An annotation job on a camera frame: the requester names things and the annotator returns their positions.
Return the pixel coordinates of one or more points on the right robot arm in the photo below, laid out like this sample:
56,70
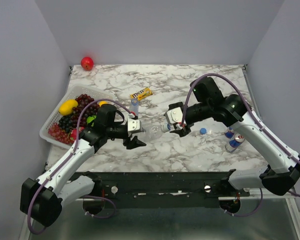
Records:
283,169

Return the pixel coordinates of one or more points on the large clear plastic bottle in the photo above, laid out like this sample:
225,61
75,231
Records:
151,132

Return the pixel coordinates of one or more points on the red bull can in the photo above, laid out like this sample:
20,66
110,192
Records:
234,142
229,133

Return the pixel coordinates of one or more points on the dark blue grape bunch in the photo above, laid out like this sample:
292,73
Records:
66,123

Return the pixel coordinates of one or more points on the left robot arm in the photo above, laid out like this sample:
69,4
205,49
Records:
44,198

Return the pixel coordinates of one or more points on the yellow m&m candy packet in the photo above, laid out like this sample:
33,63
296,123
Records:
142,94

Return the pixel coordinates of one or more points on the dark red grape bunch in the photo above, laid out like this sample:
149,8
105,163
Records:
83,100

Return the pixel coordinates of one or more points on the yellow mango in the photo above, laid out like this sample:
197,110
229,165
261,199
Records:
67,107

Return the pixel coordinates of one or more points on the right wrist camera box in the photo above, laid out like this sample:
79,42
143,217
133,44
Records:
174,116

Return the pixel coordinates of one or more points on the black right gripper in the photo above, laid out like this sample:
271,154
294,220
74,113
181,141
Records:
182,131

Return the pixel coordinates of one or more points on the white plastic basket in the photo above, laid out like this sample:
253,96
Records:
72,93

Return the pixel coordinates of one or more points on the blue tinted plastic bottle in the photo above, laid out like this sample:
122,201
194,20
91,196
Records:
134,106

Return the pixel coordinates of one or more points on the plain blue bottle cap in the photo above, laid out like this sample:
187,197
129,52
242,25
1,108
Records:
203,131

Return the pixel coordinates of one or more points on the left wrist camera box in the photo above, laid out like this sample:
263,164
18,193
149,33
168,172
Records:
134,126

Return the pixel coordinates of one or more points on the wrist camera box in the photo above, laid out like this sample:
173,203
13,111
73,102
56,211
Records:
174,116
134,126

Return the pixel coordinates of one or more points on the red apple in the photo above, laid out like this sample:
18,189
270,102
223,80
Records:
87,63

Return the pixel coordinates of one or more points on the green toy fruit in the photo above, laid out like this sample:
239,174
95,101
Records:
90,120

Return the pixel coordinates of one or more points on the light red grape bunch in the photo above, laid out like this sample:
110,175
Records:
58,134

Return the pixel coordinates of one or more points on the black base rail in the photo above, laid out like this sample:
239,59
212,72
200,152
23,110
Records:
152,190

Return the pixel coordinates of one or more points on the red bull can rear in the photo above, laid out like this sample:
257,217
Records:
229,133

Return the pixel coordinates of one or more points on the pink dragon fruit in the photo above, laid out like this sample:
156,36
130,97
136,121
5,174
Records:
73,134

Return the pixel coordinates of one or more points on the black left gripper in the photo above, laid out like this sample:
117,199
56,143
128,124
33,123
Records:
134,143

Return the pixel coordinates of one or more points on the red bull can front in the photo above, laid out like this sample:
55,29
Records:
234,142

